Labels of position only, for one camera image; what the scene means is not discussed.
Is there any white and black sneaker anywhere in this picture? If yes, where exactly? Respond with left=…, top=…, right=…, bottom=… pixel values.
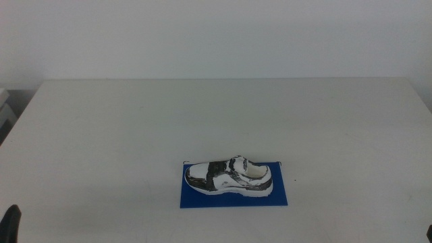
left=184, top=155, right=273, bottom=198

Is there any white furniture piece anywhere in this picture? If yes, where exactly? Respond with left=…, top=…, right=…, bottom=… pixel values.
left=0, top=88, right=18, bottom=130

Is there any blue rectangular mat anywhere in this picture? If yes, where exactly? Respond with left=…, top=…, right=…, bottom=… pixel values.
left=180, top=161, right=289, bottom=209

